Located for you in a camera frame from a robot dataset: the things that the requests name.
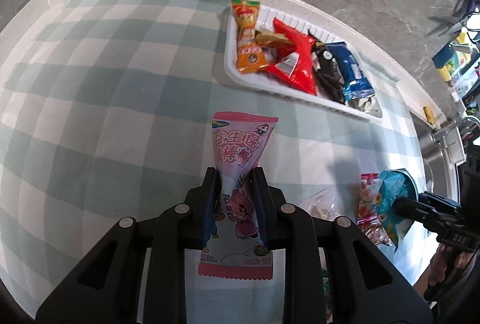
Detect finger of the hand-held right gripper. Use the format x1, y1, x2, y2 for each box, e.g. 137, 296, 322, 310
392, 197, 449, 232
418, 192, 466, 220

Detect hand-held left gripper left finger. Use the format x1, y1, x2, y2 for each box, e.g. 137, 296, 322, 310
35, 167, 222, 324

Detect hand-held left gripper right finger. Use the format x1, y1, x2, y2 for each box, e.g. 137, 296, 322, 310
250, 167, 439, 324

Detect teal snack packet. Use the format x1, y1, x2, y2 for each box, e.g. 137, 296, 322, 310
375, 168, 419, 253

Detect dark red patterned snack packet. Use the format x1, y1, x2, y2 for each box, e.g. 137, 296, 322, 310
355, 173, 394, 247

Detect clear white snack packet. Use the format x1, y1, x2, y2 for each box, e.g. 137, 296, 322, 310
299, 188, 340, 221

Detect pink snack packet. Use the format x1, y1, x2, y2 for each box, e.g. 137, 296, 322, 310
197, 111, 279, 281

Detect beige snack pouch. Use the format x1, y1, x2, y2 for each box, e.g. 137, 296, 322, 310
348, 95, 379, 115

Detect white plastic tray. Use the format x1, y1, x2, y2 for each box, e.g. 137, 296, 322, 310
224, 5, 384, 121

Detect blue snack packet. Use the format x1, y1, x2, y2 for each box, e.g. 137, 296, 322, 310
325, 42, 376, 102

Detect black snack packet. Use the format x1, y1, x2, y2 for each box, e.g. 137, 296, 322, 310
308, 30, 347, 104

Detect gold snack packet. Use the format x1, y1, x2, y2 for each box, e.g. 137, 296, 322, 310
255, 29, 296, 62

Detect orange snack packet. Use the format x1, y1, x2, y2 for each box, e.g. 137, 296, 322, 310
230, 0, 271, 74

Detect person's right hand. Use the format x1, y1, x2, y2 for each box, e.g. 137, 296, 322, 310
427, 243, 480, 289

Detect steel sink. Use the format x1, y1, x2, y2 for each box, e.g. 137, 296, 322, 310
409, 110, 460, 212

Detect chrome faucet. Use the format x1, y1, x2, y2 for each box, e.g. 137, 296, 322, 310
431, 116, 480, 145

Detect blue utensil holder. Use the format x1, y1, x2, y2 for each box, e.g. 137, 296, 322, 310
431, 45, 456, 68

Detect purple handled scissors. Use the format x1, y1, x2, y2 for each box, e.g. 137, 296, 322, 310
427, 0, 480, 36

